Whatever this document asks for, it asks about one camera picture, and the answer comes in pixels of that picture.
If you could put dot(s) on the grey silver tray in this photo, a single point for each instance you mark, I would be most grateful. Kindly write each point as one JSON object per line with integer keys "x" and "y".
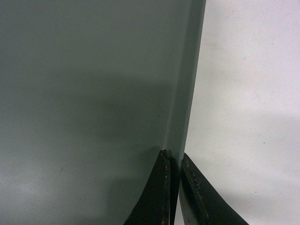
{"x": 90, "y": 92}

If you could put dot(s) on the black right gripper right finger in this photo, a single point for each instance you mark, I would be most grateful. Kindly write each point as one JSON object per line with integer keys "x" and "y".
{"x": 200, "y": 203}

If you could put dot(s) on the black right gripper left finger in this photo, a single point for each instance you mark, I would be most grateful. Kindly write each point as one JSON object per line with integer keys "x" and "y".
{"x": 153, "y": 206}

